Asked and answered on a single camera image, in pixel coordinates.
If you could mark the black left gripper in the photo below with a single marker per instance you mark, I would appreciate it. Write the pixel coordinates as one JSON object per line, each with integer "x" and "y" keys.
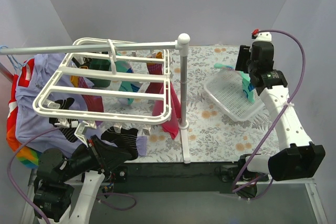
{"x": 95, "y": 153}

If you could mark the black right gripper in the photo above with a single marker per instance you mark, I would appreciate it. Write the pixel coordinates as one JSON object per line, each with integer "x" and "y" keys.
{"x": 243, "y": 59}

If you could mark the teal patterned sock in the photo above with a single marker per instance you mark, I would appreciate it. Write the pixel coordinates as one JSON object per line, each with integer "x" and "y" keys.
{"x": 247, "y": 87}

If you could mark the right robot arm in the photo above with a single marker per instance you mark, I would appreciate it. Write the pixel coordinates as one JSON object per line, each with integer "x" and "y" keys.
{"x": 298, "y": 156}

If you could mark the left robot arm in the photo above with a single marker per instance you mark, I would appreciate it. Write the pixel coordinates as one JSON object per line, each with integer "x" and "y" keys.
{"x": 53, "y": 193}

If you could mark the white sock drying hanger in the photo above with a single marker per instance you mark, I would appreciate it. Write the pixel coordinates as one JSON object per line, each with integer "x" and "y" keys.
{"x": 107, "y": 49}

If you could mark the white plastic basket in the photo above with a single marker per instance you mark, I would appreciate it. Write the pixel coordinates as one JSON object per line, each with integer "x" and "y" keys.
{"x": 225, "y": 90}

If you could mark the grey clothes rack stand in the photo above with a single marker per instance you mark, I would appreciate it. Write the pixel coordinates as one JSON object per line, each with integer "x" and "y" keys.
{"x": 183, "y": 42}

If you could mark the floral table mat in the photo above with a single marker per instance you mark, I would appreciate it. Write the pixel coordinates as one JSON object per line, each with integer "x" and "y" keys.
{"x": 212, "y": 136}

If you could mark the red rainbow garment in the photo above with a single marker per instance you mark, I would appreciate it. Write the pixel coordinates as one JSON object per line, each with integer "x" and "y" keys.
{"x": 27, "y": 156}

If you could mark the yellow orange sock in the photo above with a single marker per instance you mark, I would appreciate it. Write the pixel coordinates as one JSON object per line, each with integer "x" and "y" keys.
{"x": 75, "y": 80}

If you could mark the lavender shirt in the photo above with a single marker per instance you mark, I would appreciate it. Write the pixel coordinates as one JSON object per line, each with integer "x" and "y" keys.
{"x": 44, "y": 119}

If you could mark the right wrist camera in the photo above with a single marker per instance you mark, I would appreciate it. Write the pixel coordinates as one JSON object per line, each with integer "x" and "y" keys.
{"x": 258, "y": 35}

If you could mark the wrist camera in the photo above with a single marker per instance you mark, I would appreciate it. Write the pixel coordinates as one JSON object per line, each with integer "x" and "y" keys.
{"x": 80, "y": 132}
{"x": 258, "y": 35}

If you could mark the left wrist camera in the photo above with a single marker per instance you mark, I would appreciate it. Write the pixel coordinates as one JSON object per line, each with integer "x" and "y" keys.
{"x": 80, "y": 132}

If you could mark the blue wire hanger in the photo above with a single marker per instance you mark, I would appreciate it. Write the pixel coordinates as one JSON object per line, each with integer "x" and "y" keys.
{"x": 15, "y": 63}

